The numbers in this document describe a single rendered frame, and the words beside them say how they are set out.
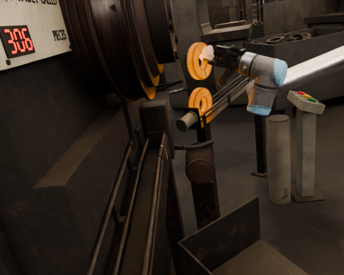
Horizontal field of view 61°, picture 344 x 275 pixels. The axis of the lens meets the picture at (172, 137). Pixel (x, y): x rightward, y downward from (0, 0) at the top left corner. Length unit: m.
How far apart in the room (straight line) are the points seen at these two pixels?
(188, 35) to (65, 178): 3.16
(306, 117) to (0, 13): 1.48
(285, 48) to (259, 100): 1.84
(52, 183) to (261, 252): 0.44
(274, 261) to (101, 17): 0.62
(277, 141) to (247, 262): 1.07
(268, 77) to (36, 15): 0.81
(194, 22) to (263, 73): 2.46
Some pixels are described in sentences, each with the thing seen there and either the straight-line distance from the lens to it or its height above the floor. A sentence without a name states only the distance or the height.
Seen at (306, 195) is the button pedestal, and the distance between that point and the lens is 1.93.
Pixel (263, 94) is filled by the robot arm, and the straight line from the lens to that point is 1.16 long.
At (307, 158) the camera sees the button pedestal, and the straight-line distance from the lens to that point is 1.81.
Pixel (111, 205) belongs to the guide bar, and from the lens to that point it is 0.68.
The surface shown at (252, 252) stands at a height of 0.61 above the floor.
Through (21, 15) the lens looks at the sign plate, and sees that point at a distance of 0.57.
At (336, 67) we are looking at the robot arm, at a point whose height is 0.82.
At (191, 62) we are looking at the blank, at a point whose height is 0.92.
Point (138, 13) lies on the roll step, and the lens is 0.72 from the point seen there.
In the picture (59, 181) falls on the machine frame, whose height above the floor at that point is 0.87.
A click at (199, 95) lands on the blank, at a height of 0.76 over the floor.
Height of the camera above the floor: 1.09
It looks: 22 degrees down
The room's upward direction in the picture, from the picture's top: 10 degrees counter-clockwise
